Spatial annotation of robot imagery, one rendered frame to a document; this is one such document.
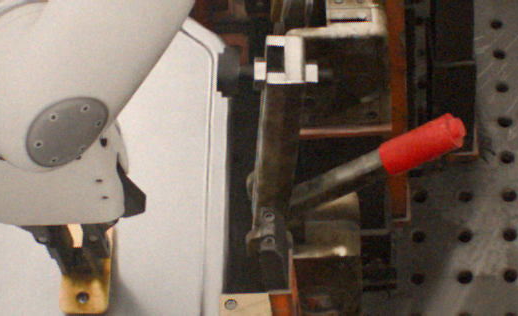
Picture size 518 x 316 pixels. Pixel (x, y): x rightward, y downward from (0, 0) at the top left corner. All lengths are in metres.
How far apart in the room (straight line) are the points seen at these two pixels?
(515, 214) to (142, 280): 0.50
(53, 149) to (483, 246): 0.70
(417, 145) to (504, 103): 0.59
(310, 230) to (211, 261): 0.09
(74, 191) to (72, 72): 0.20
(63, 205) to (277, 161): 0.14
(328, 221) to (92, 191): 0.16
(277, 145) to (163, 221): 0.19
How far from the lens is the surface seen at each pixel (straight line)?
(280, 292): 0.64
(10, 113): 0.55
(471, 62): 1.13
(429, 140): 0.71
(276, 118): 0.67
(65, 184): 0.73
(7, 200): 0.75
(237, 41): 1.36
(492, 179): 1.24
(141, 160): 0.90
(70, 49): 0.54
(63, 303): 0.83
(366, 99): 0.93
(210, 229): 0.85
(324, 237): 0.78
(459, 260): 1.18
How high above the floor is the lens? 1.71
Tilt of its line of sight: 53 degrees down
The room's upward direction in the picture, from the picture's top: 10 degrees counter-clockwise
